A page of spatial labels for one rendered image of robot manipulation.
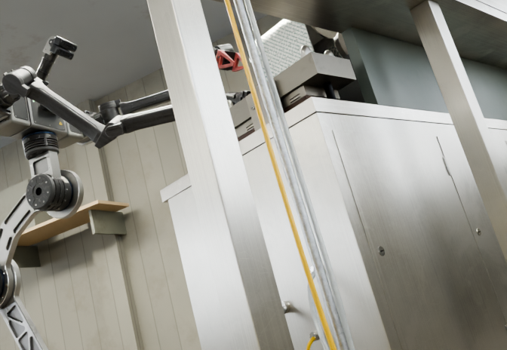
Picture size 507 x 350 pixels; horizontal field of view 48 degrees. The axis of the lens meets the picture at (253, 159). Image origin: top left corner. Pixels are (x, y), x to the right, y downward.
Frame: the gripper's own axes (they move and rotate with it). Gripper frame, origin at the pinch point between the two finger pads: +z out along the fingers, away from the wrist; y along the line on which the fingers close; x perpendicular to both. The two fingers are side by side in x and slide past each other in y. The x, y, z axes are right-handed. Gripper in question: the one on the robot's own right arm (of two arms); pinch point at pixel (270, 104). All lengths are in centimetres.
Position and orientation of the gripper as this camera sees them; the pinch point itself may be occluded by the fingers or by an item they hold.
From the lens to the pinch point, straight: 178.1
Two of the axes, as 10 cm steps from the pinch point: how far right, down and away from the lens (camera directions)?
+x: 1.0, -9.9, -1.0
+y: -7.2, 0.0, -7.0
